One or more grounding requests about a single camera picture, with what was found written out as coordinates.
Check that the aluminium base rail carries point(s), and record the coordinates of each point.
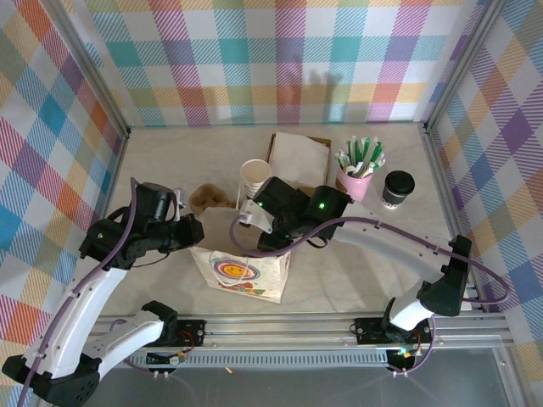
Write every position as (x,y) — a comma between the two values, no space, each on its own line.
(275,335)

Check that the stack of paper cups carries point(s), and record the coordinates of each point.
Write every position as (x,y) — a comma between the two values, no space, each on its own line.
(255,171)

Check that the brown pulp cup carrier stack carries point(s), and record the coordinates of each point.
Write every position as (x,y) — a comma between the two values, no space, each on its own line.
(208,197)

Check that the aluminium frame post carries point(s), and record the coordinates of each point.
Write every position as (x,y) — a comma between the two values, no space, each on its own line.
(462,63)
(92,63)

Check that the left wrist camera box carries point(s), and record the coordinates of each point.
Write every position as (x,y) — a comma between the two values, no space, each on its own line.
(180,199)

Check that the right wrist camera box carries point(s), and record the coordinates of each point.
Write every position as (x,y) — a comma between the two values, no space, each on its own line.
(254,212)

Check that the white printed paper bag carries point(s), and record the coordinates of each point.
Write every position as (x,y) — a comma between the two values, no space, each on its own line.
(246,280)

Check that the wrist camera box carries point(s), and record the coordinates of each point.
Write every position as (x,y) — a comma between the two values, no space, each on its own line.
(180,199)
(254,212)

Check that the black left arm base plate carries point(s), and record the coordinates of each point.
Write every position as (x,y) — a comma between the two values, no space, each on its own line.
(193,332)

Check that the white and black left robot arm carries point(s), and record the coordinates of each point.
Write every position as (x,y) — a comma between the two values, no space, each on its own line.
(85,305)

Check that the black paper coffee cup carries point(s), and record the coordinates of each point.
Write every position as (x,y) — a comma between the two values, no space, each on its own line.
(396,201)

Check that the green wrapped straw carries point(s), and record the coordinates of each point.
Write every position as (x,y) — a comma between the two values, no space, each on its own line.
(374,150)
(380,152)
(351,148)
(358,150)

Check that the pink cylindrical holder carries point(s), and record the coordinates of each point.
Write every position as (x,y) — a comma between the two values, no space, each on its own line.
(354,188)

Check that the white paper packet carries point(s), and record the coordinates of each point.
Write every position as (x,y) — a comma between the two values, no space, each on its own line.
(341,157)

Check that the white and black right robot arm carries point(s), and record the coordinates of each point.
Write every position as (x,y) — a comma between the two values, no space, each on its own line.
(445,288)

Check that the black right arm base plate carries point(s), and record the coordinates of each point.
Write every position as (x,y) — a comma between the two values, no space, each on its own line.
(367,332)

